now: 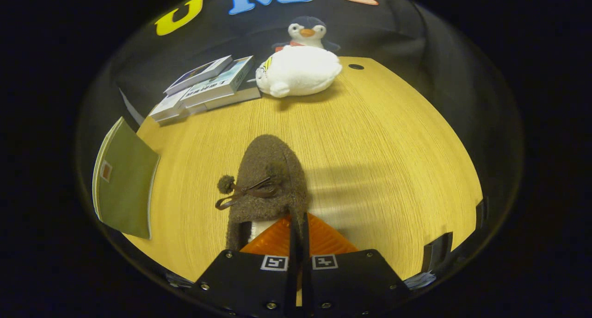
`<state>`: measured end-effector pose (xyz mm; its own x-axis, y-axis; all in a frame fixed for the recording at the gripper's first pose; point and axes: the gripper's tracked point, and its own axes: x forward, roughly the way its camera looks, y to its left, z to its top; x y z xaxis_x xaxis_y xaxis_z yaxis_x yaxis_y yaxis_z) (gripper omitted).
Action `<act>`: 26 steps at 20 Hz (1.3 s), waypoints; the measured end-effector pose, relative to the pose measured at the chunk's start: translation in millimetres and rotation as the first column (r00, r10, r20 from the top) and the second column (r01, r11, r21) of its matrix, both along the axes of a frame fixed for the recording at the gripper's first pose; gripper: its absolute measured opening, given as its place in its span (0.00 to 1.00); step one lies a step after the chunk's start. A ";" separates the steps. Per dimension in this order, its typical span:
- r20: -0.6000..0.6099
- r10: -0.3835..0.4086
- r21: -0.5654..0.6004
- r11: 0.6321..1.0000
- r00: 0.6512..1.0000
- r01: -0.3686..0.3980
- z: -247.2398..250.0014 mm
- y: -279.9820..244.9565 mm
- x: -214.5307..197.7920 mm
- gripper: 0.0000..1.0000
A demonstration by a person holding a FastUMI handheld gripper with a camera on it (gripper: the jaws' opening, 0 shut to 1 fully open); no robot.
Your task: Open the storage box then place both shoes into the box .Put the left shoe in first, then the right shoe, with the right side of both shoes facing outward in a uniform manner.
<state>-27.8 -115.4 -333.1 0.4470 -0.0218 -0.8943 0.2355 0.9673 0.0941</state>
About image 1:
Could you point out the grey penguin plush toy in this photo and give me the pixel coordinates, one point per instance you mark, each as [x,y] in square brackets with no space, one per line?
[307,28]

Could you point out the white seal plush toy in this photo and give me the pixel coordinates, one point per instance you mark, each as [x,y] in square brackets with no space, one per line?
[300,70]

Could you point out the brown fleece shoe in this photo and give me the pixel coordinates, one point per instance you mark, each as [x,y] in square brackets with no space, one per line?
[273,165]

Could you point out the dark hardcover book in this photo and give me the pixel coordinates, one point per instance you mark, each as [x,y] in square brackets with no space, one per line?
[236,97]

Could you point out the plain white book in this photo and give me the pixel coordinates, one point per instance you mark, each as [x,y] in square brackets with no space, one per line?
[166,107]

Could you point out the pale bluish sheet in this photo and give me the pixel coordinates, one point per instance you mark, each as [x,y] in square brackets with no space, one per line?
[420,281]

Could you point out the book with landscape cover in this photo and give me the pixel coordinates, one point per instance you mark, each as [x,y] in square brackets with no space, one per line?
[217,84]

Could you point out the black table edge block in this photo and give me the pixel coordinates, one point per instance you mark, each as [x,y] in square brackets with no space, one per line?
[481,215]
[437,252]

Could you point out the pale green fabric storage box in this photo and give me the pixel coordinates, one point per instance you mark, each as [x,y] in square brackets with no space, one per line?
[129,183]

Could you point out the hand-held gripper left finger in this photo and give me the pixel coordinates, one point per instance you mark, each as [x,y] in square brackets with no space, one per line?
[292,281]

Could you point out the white book blue photo cover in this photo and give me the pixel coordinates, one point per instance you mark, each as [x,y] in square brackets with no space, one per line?
[199,72]

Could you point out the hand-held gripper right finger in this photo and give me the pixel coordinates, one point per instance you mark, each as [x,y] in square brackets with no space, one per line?
[306,281]

